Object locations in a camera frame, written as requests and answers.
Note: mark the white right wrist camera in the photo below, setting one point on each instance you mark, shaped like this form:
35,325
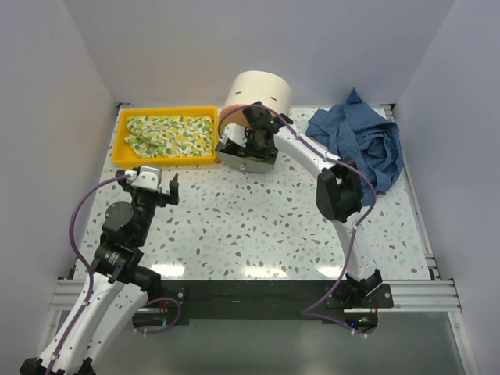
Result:
235,133

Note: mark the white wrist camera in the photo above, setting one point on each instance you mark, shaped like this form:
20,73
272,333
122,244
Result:
235,133
148,178

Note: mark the yellow plastic tray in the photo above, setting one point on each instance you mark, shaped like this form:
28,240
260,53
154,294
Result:
122,154

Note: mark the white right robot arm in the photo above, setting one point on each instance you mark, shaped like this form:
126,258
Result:
339,195

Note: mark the lemon print cloth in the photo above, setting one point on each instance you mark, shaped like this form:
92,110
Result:
170,136

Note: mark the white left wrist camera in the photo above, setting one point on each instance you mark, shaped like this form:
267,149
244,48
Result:
148,178

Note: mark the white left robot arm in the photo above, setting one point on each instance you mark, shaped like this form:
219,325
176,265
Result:
116,286

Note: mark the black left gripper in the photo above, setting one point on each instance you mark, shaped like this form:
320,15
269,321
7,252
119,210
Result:
172,198

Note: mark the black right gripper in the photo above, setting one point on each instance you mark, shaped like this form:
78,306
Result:
248,151

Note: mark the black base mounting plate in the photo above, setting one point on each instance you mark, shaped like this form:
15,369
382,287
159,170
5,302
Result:
274,300

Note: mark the blue checkered cloth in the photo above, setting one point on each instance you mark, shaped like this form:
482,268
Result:
353,129

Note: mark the round cream drawer organizer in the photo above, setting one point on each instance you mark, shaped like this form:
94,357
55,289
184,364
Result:
253,99

